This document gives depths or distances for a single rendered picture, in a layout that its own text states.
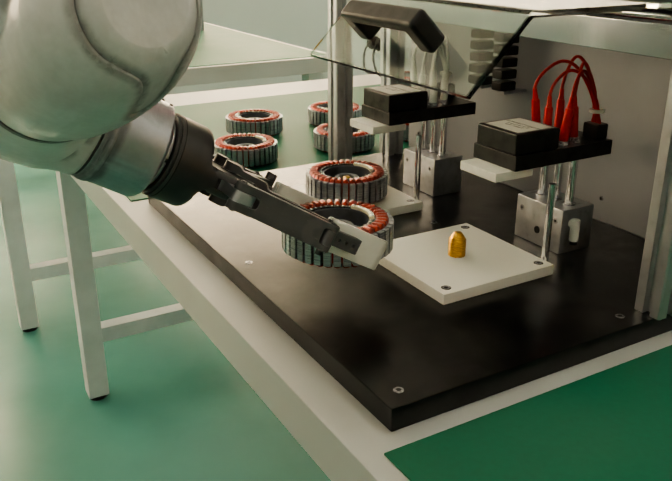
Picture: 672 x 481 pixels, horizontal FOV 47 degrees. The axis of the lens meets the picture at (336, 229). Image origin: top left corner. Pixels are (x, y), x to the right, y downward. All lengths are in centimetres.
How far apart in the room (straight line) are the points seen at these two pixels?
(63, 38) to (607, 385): 52
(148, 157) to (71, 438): 142
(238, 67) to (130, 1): 199
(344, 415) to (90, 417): 144
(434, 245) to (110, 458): 118
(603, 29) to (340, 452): 47
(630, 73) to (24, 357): 184
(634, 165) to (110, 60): 72
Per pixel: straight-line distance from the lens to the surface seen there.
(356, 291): 80
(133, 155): 62
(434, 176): 108
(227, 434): 191
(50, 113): 47
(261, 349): 74
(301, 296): 79
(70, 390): 217
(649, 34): 78
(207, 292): 86
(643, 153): 99
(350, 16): 68
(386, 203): 102
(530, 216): 95
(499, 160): 86
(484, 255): 87
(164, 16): 43
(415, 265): 84
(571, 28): 84
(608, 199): 104
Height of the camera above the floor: 112
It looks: 21 degrees down
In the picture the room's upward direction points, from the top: straight up
